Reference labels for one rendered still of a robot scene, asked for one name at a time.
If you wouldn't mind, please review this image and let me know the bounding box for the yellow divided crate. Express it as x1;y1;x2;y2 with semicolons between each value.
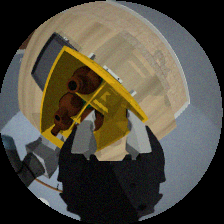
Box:
40;46;148;153

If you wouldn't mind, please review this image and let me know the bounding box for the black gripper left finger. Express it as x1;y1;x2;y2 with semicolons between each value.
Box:
57;109;97;182

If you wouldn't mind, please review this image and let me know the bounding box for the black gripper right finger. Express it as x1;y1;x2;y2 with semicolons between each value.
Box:
125;109;166;183

